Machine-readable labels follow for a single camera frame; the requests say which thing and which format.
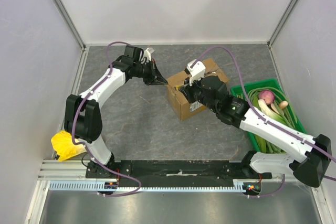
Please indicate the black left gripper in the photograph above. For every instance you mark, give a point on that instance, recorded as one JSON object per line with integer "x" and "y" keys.
{"x": 155, "y": 77}

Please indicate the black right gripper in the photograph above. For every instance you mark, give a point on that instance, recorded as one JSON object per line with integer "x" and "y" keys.
{"x": 189, "y": 92}

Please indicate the brown cardboard express box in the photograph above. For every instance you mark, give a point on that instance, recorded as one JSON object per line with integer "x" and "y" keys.
{"x": 178, "y": 101}

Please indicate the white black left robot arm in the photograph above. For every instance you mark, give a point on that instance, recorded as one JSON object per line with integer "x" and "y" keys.
{"x": 83, "y": 116}

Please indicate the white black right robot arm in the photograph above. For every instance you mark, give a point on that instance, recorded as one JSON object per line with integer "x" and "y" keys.
{"x": 305, "y": 156}

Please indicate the white shipping label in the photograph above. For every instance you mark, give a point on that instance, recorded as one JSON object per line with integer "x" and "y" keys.
{"x": 195, "y": 106}

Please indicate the green plastic vegetable tray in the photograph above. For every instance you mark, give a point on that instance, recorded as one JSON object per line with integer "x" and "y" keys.
{"x": 287, "y": 116}

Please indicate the purple onion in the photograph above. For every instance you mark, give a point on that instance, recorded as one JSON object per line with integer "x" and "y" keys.
{"x": 266, "y": 95}

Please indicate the brown mushroom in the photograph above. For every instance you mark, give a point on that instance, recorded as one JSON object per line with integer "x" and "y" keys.
{"x": 283, "y": 104}

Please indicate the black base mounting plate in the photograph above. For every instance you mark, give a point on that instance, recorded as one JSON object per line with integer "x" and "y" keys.
{"x": 226, "y": 169}

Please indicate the yellow napa cabbage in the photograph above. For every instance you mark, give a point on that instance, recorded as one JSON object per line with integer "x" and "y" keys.
{"x": 64, "y": 147}

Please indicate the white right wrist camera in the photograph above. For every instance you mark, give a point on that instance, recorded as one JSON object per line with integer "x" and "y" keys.
{"x": 196, "y": 70}

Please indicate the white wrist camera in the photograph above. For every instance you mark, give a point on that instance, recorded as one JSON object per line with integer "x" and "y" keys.
{"x": 146, "y": 56}
{"x": 196, "y": 70}

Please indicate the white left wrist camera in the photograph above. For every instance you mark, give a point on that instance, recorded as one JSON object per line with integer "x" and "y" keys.
{"x": 146, "y": 56}

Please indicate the aluminium frame rail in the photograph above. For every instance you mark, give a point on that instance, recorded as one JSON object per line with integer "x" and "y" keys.
{"x": 309, "y": 172}

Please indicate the slotted cable duct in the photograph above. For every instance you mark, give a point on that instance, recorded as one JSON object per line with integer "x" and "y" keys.
{"x": 67, "y": 185}

